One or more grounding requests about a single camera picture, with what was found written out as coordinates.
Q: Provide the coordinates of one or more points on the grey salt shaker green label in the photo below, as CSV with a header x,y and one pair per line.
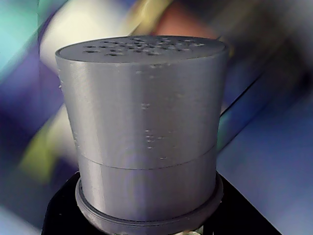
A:
x,y
146,122

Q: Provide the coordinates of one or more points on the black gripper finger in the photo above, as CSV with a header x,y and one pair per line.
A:
x,y
63,210
232,215

